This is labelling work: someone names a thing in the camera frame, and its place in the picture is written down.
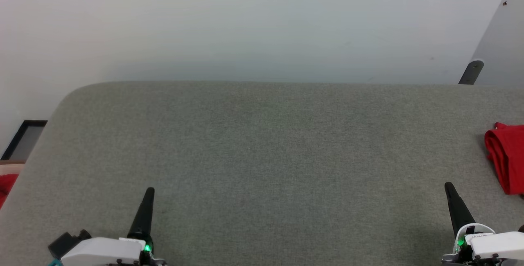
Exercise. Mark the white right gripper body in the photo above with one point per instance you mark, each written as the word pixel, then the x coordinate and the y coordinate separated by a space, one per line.
pixel 495 247

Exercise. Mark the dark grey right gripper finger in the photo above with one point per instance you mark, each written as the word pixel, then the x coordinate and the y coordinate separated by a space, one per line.
pixel 458 210

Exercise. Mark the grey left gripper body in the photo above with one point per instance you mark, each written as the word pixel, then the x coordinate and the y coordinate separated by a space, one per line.
pixel 106 251

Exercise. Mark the grey panel with screws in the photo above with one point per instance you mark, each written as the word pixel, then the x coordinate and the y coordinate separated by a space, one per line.
pixel 503 41

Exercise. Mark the red cloth item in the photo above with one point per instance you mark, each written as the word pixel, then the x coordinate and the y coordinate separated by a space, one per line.
pixel 6 186

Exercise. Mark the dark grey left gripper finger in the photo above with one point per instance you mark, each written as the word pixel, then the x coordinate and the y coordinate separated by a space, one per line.
pixel 143 217

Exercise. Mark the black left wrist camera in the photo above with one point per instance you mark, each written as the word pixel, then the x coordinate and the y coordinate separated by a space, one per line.
pixel 67 241

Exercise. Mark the black rectangular frame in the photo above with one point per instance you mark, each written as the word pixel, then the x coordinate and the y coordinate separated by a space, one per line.
pixel 16 139

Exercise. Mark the red and white garment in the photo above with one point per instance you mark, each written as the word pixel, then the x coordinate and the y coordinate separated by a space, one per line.
pixel 507 155

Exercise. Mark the beige board edge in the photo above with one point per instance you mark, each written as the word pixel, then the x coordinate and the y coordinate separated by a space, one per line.
pixel 10 167

